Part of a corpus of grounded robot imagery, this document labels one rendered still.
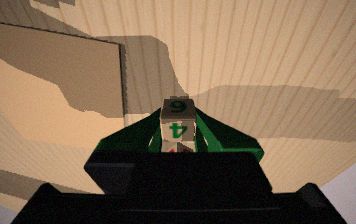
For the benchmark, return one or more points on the tan flat mat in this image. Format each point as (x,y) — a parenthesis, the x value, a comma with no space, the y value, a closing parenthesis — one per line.
(60,88)

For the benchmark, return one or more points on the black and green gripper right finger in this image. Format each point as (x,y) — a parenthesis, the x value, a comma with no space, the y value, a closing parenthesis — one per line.
(223,138)

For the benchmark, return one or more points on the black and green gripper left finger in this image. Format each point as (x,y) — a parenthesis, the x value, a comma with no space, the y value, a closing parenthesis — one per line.
(136,136)

